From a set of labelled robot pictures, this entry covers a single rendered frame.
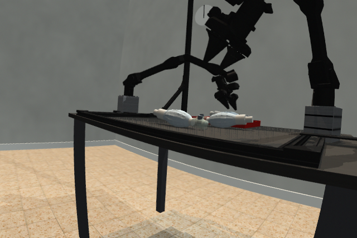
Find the red tray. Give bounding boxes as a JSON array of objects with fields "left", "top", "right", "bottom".
[{"left": 232, "top": 120, "right": 260, "bottom": 128}]

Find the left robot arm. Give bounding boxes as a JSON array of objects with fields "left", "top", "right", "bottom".
[{"left": 208, "top": 0, "right": 340, "bottom": 106}]

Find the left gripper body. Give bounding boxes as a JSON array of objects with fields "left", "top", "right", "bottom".
[{"left": 205, "top": 10, "right": 256, "bottom": 57}]

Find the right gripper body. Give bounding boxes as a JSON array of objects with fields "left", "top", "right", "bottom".
[{"left": 214, "top": 82, "right": 238, "bottom": 101}]

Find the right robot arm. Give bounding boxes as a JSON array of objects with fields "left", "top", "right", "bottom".
[{"left": 123, "top": 54, "right": 240, "bottom": 96}]

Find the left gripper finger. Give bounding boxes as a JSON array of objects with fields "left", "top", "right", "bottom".
[
  {"left": 203, "top": 28, "right": 230, "bottom": 63},
  {"left": 219, "top": 45, "right": 245, "bottom": 70}
]

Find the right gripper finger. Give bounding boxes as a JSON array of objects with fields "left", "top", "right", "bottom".
[
  {"left": 228, "top": 97, "right": 238, "bottom": 110},
  {"left": 217, "top": 94, "right": 229, "bottom": 109}
]

